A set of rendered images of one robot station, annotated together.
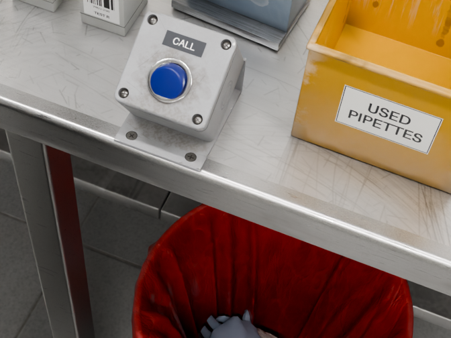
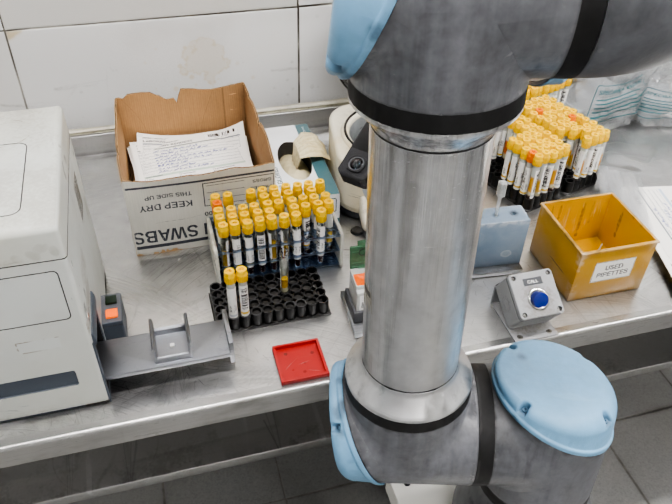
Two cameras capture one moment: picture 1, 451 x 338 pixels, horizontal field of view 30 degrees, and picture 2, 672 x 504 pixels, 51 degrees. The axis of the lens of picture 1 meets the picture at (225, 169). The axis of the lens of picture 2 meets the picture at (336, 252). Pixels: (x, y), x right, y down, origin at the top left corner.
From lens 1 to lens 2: 0.74 m
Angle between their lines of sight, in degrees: 26
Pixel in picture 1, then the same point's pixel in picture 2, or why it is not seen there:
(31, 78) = not seen: hidden behind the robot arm
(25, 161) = not seen: hidden behind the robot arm
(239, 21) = (498, 268)
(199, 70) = (546, 288)
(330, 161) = (590, 302)
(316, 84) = (583, 270)
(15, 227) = not seen: outside the picture
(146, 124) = (518, 329)
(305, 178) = (591, 313)
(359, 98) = (602, 266)
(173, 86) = (544, 300)
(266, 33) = (513, 267)
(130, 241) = (318, 475)
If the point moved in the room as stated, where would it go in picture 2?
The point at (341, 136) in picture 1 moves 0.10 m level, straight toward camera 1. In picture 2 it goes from (591, 288) to (632, 333)
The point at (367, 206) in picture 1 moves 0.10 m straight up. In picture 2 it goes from (620, 310) to (640, 261)
